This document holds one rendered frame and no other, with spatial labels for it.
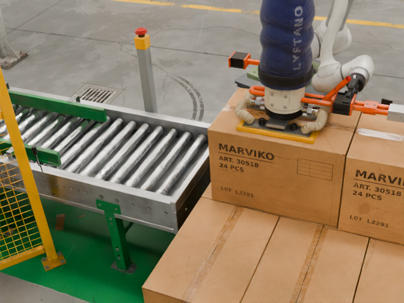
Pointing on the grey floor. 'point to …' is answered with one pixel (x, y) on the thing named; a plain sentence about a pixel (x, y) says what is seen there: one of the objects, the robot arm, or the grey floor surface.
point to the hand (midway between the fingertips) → (347, 103)
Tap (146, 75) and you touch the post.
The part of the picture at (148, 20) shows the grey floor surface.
